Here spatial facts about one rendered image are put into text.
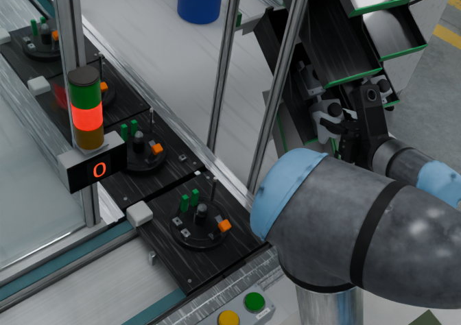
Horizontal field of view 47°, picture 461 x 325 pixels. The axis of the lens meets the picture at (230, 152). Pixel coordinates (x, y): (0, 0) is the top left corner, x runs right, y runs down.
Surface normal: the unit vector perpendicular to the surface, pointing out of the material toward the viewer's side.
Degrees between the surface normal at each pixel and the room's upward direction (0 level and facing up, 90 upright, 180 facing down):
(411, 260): 50
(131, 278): 0
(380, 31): 25
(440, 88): 0
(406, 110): 0
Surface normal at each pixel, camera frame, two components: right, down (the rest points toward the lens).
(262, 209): -0.63, 0.13
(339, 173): -0.08, -0.81
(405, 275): -0.22, 0.39
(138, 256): 0.13, -0.66
